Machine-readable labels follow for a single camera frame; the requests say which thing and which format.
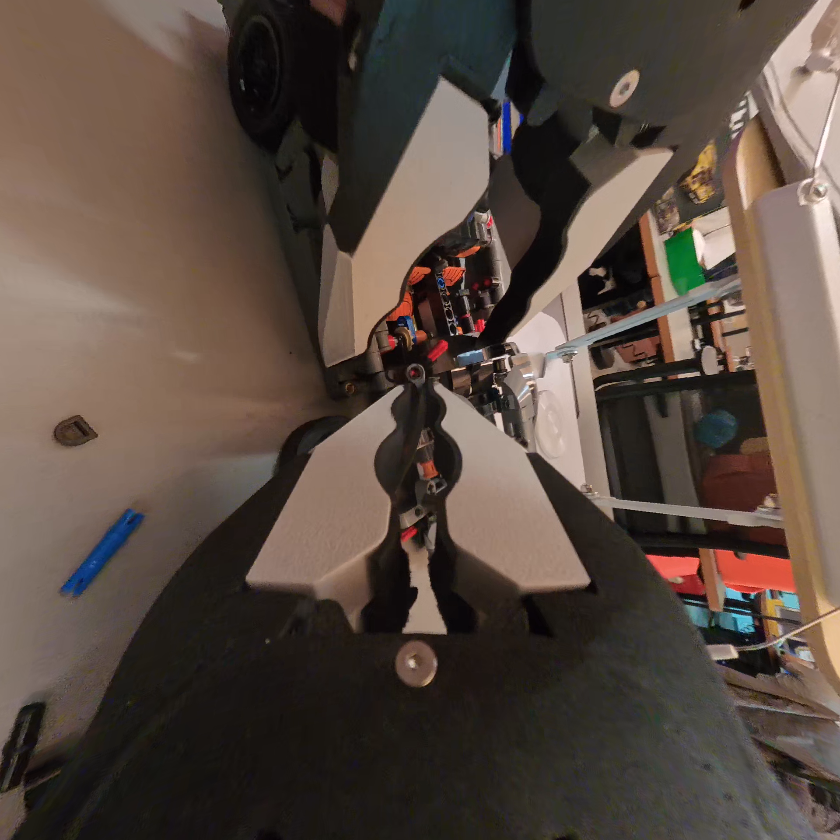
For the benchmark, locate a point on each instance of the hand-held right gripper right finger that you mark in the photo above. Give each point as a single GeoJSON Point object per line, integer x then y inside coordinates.
{"type": "Point", "coordinates": [512, 518]}

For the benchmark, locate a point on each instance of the black shelf unit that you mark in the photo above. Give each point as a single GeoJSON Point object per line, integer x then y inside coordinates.
{"type": "Point", "coordinates": [630, 426]}

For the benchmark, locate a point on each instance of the grey lego car model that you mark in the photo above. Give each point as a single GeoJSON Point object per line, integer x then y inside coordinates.
{"type": "Point", "coordinates": [262, 72]}

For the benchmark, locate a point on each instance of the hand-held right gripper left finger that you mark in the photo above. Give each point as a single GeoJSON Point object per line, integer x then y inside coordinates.
{"type": "Point", "coordinates": [321, 518]}

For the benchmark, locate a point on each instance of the blue ball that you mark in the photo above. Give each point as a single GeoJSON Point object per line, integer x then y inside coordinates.
{"type": "Point", "coordinates": [716, 430]}

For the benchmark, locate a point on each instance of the green box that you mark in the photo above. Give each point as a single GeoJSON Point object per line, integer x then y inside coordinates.
{"type": "Point", "coordinates": [682, 262]}

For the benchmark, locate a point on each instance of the person's left hand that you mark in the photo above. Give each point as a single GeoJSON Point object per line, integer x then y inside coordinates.
{"type": "Point", "coordinates": [328, 8]}

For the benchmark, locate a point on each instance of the blue lego pin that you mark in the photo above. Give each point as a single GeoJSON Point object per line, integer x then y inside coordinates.
{"type": "Point", "coordinates": [102, 554]}

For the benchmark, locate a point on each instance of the box with yellow car picture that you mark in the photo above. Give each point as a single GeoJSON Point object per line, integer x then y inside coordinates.
{"type": "Point", "coordinates": [701, 174]}

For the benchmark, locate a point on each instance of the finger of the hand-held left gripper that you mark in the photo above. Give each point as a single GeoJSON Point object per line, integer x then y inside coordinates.
{"type": "Point", "coordinates": [610, 197]}
{"type": "Point", "coordinates": [426, 184]}

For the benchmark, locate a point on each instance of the orange box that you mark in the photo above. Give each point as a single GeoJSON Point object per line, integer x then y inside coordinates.
{"type": "Point", "coordinates": [748, 571]}

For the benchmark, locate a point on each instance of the small black lego bush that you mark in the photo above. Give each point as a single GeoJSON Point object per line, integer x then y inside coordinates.
{"type": "Point", "coordinates": [75, 431]}

